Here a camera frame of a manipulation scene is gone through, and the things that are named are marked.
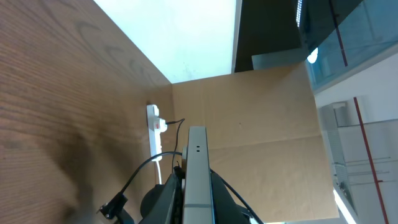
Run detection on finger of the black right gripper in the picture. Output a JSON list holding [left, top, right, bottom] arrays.
[[211, 172, 249, 224], [146, 166, 185, 224]]

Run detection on black USB charging cable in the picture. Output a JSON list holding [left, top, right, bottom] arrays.
[[165, 118, 186, 175]]

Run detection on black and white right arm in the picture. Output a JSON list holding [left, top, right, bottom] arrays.
[[140, 167, 255, 224]]

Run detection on white USB charger adapter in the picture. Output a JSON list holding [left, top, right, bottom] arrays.
[[154, 117, 168, 133]]

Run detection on white power strip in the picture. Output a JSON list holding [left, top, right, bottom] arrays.
[[146, 105, 162, 157]]

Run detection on black right camera cable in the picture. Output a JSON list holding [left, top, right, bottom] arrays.
[[96, 151, 265, 224]]

